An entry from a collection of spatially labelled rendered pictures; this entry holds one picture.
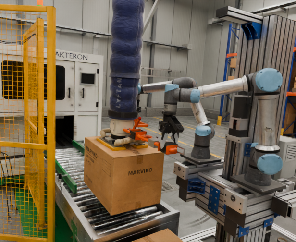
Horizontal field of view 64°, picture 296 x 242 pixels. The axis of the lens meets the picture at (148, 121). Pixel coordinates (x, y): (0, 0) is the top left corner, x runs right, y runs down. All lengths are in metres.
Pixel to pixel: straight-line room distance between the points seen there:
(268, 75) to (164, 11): 11.34
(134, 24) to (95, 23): 9.11
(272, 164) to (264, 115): 0.25
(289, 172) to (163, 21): 10.93
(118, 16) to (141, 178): 1.14
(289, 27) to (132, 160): 1.33
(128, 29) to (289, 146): 1.38
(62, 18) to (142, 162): 9.27
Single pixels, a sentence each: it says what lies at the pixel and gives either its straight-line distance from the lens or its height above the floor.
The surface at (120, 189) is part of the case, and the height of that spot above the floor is 0.86.
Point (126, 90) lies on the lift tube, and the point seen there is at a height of 1.51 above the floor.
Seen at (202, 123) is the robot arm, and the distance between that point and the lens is 1.94.
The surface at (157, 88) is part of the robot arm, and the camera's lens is 1.92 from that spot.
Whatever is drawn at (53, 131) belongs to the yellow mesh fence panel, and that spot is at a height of 1.13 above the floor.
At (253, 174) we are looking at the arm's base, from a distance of 1.52.
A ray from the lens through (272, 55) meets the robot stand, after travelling 1.74.
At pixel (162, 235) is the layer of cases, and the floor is 0.54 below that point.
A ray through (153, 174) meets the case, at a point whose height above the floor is 0.93.
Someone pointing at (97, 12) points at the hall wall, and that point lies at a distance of 10.98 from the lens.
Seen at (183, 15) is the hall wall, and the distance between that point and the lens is 13.12.
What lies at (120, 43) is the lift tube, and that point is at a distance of 1.74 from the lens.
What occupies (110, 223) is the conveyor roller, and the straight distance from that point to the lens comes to 1.92.
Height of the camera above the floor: 1.56
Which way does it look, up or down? 9 degrees down
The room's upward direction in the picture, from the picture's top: 4 degrees clockwise
